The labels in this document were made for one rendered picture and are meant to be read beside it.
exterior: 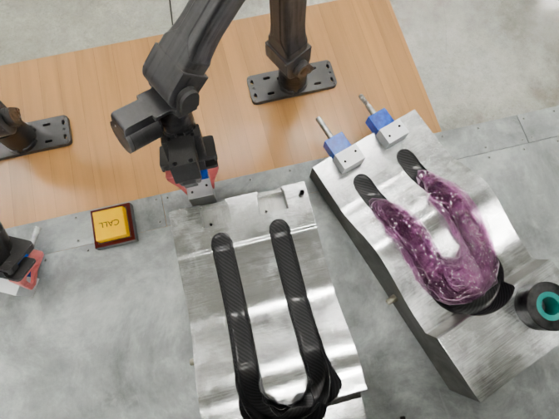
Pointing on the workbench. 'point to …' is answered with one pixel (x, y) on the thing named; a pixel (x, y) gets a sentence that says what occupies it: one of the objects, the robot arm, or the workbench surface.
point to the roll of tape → (532, 315)
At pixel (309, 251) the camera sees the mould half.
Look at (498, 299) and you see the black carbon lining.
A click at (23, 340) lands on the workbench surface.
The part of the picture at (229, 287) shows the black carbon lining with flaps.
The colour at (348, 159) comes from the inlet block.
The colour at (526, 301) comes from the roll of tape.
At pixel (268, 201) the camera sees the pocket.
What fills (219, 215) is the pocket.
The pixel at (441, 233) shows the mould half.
